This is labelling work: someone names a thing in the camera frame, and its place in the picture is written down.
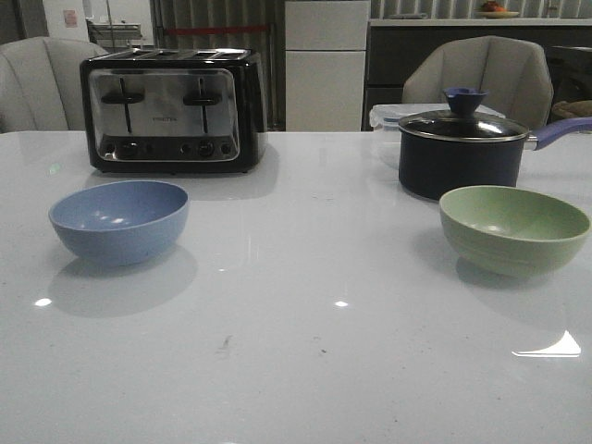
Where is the blue bowl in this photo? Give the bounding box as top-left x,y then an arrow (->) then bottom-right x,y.
48,180 -> 190,266

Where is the green bowl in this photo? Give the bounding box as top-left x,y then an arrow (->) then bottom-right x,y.
439,185 -> 591,278

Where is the clear plastic food container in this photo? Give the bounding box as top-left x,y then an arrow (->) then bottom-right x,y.
369,102 -> 506,168

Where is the dark blue saucepan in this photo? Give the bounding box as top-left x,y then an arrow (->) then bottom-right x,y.
399,117 -> 591,200

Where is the black and chrome toaster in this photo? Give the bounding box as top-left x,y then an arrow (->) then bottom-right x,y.
80,48 -> 267,173

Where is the white refrigerator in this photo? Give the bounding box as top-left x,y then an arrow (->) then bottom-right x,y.
285,1 -> 371,132

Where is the glass pot lid blue knob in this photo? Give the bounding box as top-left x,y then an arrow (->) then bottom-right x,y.
399,87 -> 528,142

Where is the dark kitchen counter cabinet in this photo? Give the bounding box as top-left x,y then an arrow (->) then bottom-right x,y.
362,18 -> 591,130

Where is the grey chair right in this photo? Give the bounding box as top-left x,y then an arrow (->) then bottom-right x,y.
401,35 -> 553,130

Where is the grey chair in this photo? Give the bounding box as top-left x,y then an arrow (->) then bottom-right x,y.
401,35 -> 553,130
1,37 -> 106,133

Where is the fruit bowl on counter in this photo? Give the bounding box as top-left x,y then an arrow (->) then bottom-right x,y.
476,1 -> 519,19

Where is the woven basket at right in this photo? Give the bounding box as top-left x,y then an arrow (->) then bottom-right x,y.
551,100 -> 592,120

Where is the grey chair left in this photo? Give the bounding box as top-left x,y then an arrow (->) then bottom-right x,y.
1,37 -> 106,133

